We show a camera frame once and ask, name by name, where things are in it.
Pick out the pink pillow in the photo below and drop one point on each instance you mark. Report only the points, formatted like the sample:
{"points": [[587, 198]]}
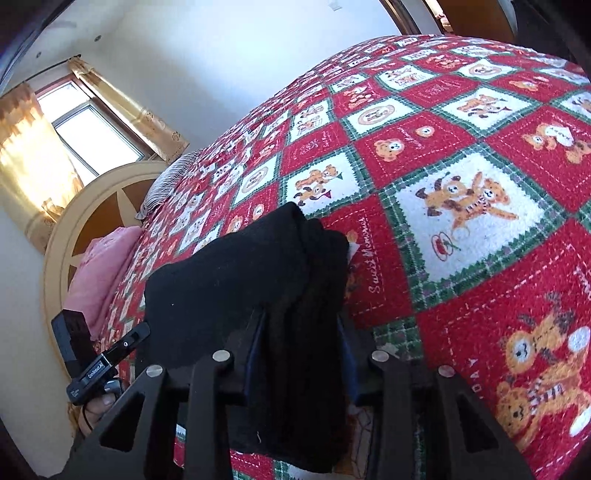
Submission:
{"points": [[104, 272]]}

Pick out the window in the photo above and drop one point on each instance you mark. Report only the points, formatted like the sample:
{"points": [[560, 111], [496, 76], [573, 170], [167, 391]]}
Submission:
{"points": [[92, 134]]}

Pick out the black pants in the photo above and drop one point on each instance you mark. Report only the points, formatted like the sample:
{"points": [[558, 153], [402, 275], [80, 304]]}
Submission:
{"points": [[254, 267]]}

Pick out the red checkered printed blanket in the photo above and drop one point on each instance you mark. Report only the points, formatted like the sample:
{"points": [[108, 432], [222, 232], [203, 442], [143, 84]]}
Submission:
{"points": [[461, 138]]}

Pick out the cream wooden headboard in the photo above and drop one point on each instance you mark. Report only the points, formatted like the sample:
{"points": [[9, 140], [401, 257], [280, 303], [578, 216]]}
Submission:
{"points": [[60, 258]]}

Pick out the person's left hand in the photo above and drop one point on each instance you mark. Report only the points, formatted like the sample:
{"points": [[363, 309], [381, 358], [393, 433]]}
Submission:
{"points": [[98, 406]]}

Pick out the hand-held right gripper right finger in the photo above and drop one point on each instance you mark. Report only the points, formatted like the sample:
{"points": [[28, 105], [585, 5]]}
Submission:
{"points": [[350, 369]]}

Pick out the striped pillow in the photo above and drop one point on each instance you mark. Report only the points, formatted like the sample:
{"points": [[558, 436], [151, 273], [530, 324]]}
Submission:
{"points": [[166, 184]]}

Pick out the curtain rod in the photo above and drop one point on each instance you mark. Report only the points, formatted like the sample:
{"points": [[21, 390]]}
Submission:
{"points": [[41, 74]]}

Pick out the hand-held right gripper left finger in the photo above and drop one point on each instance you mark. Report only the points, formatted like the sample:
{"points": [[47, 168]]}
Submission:
{"points": [[251, 369]]}

